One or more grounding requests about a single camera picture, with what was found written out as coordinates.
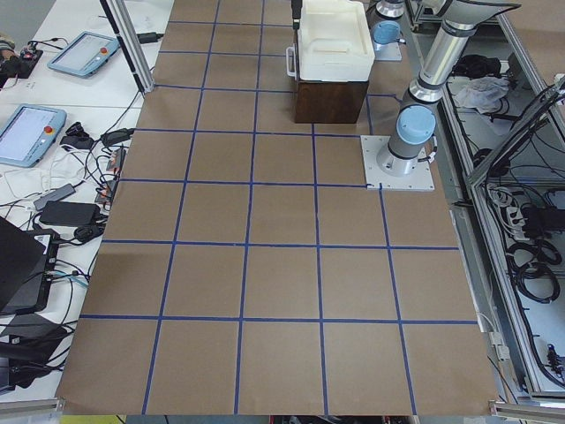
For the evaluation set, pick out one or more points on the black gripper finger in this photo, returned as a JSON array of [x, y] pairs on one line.
[[296, 12]]

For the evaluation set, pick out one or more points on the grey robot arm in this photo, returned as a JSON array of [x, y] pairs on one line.
[[416, 121], [382, 19]]

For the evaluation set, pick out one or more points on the dark wooden drawer cabinet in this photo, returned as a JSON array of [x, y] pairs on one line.
[[318, 102]]

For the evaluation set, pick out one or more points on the white plastic tray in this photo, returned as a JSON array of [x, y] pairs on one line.
[[334, 42]]

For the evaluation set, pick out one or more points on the black power adapter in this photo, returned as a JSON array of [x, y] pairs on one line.
[[151, 37]]

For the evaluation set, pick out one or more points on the white crumpled cloth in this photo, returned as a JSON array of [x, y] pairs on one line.
[[483, 95]]

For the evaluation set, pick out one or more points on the blue teach pendant far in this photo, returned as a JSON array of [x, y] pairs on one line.
[[85, 55]]

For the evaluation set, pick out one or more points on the blue teach pendant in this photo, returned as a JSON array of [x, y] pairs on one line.
[[85, 55], [29, 133]]

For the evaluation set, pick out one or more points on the blue teach pendant near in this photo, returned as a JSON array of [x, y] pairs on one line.
[[29, 133]]

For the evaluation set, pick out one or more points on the large black power brick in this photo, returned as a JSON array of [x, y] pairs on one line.
[[72, 214]]

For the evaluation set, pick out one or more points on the black laptop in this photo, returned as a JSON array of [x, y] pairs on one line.
[[27, 258]]

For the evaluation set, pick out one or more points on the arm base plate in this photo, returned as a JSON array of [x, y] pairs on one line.
[[389, 52], [384, 171]]

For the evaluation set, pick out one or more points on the aluminium frame post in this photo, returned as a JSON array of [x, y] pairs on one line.
[[122, 26]]

